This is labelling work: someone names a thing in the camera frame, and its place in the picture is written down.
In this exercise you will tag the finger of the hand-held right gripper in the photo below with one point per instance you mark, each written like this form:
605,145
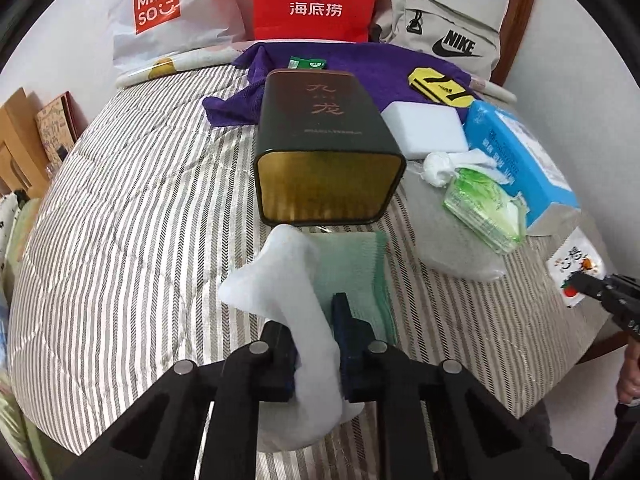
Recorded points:
587,285

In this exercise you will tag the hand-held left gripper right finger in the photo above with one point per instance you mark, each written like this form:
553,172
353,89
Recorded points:
345,330

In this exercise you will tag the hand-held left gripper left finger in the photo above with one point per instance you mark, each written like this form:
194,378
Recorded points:
280,385

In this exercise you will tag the white fruit print snack sachet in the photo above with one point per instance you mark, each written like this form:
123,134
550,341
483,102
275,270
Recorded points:
575,260

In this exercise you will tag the white sock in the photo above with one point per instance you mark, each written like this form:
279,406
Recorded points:
280,285

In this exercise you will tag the pale green wet wipes packet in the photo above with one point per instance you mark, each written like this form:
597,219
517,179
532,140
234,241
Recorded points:
480,210

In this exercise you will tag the white cloth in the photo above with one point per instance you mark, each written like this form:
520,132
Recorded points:
440,167

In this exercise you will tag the white sponge block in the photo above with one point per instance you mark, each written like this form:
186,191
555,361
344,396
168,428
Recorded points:
425,127

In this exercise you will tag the yellow and black striped item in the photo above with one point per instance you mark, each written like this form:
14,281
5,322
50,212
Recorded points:
440,85

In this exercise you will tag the green foil packet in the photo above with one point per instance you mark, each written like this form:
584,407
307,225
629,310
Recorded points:
306,63

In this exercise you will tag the person's right forearm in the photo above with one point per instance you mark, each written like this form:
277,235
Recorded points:
612,445

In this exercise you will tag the person's right hand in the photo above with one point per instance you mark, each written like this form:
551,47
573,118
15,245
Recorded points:
629,380

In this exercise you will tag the clear plastic bag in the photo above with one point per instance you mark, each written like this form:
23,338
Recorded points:
450,255

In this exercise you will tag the blue tissue box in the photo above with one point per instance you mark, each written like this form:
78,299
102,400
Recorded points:
520,160

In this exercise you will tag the dark tea tin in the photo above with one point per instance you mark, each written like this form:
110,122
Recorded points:
325,125

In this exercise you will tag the purple towel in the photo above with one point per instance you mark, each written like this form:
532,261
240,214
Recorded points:
360,65

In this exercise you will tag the grey waist bag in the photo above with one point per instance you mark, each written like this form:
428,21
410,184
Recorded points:
450,20

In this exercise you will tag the small black item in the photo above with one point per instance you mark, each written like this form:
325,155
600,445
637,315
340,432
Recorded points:
62,153

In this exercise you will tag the white polka dot pillow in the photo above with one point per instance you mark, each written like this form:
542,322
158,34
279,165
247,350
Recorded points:
7,220

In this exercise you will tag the rolled printed paper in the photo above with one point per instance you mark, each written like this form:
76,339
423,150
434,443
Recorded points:
170,62

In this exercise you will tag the patterned notebook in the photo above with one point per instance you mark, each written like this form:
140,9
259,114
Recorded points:
55,120

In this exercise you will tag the white plastic shopping bag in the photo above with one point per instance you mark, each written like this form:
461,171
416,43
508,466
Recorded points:
200,10

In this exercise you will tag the wooden headboard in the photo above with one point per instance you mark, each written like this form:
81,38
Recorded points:
17,130

